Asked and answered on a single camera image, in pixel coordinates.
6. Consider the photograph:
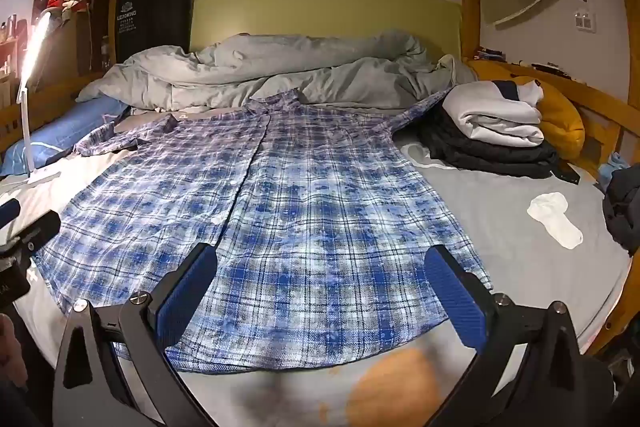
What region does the folded white sweatshirt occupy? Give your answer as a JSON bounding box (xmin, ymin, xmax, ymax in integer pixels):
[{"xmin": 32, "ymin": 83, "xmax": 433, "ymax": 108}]
[{"xmin": 442, "ymin": 79, "xmax": 546, "ymax": 148}]

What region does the light blue cloth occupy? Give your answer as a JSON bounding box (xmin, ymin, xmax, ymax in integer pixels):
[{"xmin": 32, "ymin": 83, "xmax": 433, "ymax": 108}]
[{"xmin": 597, "ymin": 152, "xmax": 631, "ymax": 192}]

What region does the green headboard panel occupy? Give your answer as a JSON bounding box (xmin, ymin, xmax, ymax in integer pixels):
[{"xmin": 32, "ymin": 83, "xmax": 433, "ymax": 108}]
[{"xmin": 189, "ymin": 0, "xmax": 463, "ymax": 58}]

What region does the white sock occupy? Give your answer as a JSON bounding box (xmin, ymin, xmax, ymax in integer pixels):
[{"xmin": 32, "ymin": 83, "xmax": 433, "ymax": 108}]
[{"xmin": 526, "ymin": 192, "xmax": 584, "ymax": 251}]

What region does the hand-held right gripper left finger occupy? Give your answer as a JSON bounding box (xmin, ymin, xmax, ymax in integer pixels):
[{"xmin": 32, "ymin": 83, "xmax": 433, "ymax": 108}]
[{"xmin": 51, "ymin": 243, "xmax": 236, "ymax": 427}]

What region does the blue pillow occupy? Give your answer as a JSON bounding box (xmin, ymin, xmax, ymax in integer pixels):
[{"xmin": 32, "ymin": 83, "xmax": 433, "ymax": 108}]
[{"xmin": 0, "ymin": 96, "xmax": 132, "ymax": 178}]

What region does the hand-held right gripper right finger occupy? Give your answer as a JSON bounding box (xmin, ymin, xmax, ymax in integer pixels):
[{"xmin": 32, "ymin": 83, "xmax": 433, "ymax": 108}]
[{"xmin": 424, "ymin": 245, "xmax": 613, "ymax": 427}]

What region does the white wall socket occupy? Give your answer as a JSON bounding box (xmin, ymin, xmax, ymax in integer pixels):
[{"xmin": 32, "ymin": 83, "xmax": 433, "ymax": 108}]
[{"xmin": 573, "ymin": 8, "xmax": 598, "ymax": 32}]

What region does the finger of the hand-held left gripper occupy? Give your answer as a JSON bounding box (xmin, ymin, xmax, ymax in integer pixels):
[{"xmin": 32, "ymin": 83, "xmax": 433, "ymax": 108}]
[
  {"xmin": 15, "ymin": 210, "xmax": 62, "ymax": 258},
  {"xmin": 0, "ymin": 198, "xmax": 22, "ymax": 228}
]

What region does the wooden bed frame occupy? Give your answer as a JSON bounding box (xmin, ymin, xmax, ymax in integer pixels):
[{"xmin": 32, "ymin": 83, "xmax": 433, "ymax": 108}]
[{"xmin": 0, "ymin": 0, "xmax": 640, "ymax": 358}]

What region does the dark clothing pile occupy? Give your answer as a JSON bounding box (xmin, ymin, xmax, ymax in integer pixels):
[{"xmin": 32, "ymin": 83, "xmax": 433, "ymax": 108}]
[{"xmin": 601, "ymin": 164, "xmax": 640, "ymax": 257}]

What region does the folded black garment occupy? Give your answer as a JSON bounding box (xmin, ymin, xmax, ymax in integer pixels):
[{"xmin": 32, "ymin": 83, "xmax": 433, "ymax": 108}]
[{"xmin": 417, "ymin": 107, "xmax": 581, "ymax": 185}]

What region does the person's left hand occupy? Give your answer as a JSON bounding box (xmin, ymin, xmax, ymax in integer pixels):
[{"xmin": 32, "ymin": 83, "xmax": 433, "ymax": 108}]
[{"xmin": 0, "ymin": 314, "xmax": 28, "ymax": 388}]

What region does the wooden shelf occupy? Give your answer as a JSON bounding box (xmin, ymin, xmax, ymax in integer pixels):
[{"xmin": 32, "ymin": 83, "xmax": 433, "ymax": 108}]
[{"xmin": 0, "ymin": 0, "xmax": 118, "ymax": 78}]

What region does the white desk lamp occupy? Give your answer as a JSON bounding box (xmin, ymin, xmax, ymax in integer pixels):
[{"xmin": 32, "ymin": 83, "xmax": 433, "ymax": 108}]
[{"xmin": 15, "ymin": 9, "xmax": 63, "ymax": 186}]

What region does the yellow cushion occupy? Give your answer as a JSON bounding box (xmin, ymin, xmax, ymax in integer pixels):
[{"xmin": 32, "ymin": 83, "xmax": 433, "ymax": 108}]
[{"xmin": 465, "ymin": 59, "xmax": 586, "ymax": 160}]

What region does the blue plaid shirt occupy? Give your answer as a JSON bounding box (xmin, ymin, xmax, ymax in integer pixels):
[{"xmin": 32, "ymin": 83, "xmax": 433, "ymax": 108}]
[{"xmin": 32, "ymin": 88, "xmax": 493, "ymax": 375}]

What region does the grey duvet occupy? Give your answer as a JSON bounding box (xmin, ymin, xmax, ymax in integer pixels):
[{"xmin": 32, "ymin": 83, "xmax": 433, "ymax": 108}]
[{"xmin": 75, "ymin": 29, "xmax": 478, "ymax": 112}]

